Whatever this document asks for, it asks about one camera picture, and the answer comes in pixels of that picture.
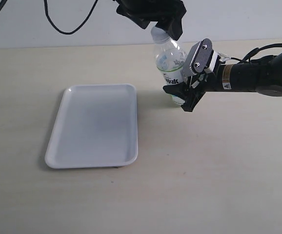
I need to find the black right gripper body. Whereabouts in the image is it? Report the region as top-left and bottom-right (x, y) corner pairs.
(184, 62), (223, 98)

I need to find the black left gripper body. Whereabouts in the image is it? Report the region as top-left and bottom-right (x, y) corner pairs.
(116, 0), (186, 22)

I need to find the white bottle cap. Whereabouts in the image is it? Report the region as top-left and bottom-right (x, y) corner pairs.
(151, 26), (170, 44)

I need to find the clear plastic water bottle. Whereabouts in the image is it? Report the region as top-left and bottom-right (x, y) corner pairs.
(153, 36), (188, 106)

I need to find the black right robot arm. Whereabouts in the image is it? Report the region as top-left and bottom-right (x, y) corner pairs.
(163, 39), (282, 112)

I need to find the white rectangular plastic tray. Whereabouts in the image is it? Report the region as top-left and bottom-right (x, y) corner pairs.
(44, 84), (138, 169)

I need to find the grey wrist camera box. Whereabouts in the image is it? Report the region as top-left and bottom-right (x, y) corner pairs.
(183, 38), (219, 77)

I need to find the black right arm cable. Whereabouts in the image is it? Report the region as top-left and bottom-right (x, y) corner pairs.
(220, 42), (282, 63)

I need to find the black looping cable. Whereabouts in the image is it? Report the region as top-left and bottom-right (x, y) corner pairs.
(43, 0), (99, 35)

